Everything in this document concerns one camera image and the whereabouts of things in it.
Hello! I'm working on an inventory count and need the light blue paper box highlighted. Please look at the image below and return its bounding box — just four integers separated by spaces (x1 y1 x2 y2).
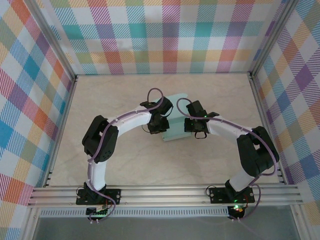
152 92 198 143

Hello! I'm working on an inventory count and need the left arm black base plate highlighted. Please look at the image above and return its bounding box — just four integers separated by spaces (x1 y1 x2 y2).
75 188 122 206

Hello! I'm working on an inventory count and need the aluminium frame leg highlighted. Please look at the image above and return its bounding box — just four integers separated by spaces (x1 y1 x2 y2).
289 203 311 240
21 206 42 240

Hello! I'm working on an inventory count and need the aluminium side rail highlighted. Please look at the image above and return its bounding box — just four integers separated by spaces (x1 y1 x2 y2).
247 71 289 186
41 74 80 188

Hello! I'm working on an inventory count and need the aluminium mounting rail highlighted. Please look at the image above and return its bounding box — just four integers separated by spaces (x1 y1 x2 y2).
26 183 305 209

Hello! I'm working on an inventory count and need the aluminium frame post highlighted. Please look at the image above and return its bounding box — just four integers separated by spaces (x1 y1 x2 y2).
248 0 301 80
24 0 79 82

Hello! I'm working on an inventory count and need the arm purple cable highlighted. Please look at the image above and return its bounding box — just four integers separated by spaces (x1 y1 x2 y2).
87 87 167 225
176 98 280 222

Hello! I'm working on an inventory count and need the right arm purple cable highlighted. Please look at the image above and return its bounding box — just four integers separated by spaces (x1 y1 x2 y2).
176 98 280 222

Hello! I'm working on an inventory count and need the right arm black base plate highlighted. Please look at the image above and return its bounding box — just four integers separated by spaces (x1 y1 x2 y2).
208 186 256 205

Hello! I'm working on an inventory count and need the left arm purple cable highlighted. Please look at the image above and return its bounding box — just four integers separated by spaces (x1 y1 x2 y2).
87 87 167 225

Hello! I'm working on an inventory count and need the grey slotted cable duct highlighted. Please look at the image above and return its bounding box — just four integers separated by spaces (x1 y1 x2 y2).
38 206 231 219

